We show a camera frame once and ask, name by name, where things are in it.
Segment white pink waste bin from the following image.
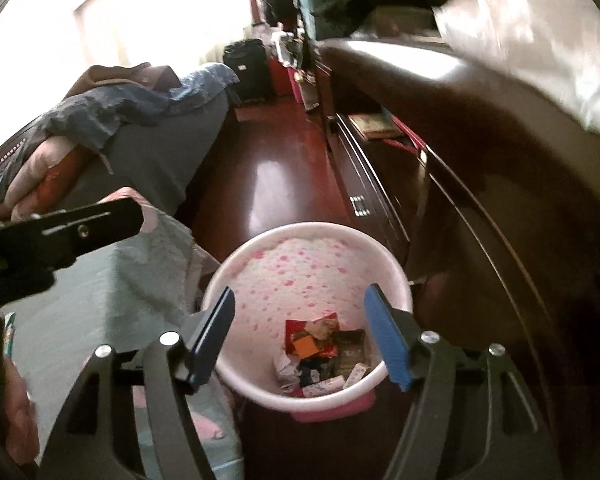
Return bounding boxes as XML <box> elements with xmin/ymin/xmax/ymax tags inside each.
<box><xmin>201</xmin><ymin>222</ymin><xmax>414</xmax><ymax>422</ymax></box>

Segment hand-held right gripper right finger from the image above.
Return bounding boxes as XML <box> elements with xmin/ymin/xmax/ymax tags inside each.
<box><xmin>363</xmin><ymin>283</ymin><xmax>564</xmax><ymax>480</ymax></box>

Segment orange cube box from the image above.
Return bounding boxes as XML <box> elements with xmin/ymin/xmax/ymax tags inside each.
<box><xmin>293</xmin><ymin>335</ymin><xmax>317</xmax><ymax>360</ymax></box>

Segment white tube packet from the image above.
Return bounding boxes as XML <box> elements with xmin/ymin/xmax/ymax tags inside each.
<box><xmin>301</xmin><ymin>376</ymin><xmax>347</xmax><ymax>397</ymax></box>

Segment white plastic bag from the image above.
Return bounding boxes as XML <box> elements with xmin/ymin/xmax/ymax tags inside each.
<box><xmin>431</xmin><ymin>0</ymin><xmax>600</xmax><ymax>137</ymax></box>

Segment black suitcase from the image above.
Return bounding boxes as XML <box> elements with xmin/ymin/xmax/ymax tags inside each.
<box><xmin>223</xmin><ymin>38</ymin><xmax>274</xmax><ymax>107</ymax></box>

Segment white lidded container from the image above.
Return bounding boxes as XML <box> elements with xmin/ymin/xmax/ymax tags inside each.
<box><xmin>271</xmin><ymin>31</ymin><xmax>302</xmax><ymax>69</ymax></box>

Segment dark wooden dresser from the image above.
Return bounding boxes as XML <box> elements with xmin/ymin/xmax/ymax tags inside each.
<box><xmin>304</xmin><ymin>34</ymin><xmax>600</xmax><ymax>480</ymax></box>

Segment red plastic bag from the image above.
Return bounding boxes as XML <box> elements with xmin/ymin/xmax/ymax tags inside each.
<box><xmin>285</xmin><ymin>312</ymin><xmax>341</xmax><ymax>357</ymax></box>

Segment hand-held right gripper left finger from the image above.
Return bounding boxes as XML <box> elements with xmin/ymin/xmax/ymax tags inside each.
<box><xmin>37</xmin><ymin>286</ymin><xmax>237</xmax><ymax>480</ymax></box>

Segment white sheer curtain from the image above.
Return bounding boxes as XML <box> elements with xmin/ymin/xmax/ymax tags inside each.
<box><xmin>0</xmin><ymin>0</ymin><xmax>262</xmax><ymax>128</ymax></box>

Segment pink comforter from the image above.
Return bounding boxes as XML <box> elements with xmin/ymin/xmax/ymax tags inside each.
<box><xmin>0</xmin><ymin>62</ymin><xmax>182</xmax><ymax>222</ymax></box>

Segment brown book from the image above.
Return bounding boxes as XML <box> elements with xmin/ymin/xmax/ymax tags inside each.
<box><xmin>348</xmin><ymin>112</ymin><xmax>404</xmax><ymax>141</ymax></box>

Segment blue grey quilt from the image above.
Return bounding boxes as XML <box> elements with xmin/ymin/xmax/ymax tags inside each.
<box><xmin>44</xmin><ymin>64</ymin><xmax>242</xmax><ymax>153</ymax></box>

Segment bed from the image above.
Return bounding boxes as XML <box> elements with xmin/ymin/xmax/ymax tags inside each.
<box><xmin>0</xmin><ymin>62</ymin><xmax>242</xmax><ymax>223</ymax></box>

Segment red storage box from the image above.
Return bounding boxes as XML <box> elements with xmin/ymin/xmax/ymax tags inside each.
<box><xmin>267</xmin><ymin>56</ymin><xmax>302</xmax><ymax>97</ymax></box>

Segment silver foil packet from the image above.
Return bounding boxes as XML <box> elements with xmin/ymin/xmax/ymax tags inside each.
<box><xmin>332</xmin><ymin>330</ymin><xmax>369</xmax><ymax>367</ymax></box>

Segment dark blue wrapper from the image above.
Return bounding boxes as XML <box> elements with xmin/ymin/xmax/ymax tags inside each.
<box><xmin>299</xmin><ymin>357</ymin><xmax>327</xmax><ymax>382</ymax></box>

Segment brown wrapper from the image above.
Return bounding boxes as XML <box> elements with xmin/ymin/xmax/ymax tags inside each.
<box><xmin>304</xmin><ymin>319</ymin><xmax>334</xmax><ymax>342</ymax></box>

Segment white tissue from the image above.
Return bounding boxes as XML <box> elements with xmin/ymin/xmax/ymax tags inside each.
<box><xmin>274</xmin><ymin>354</ymin><xmax>302</xmax><ymax>392</ymax></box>

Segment person's left hand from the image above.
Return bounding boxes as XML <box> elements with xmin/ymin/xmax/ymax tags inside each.
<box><xmin>0</xmin><ymin>359</ymin><xmax>42</xmax><ymax>476</ymax></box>

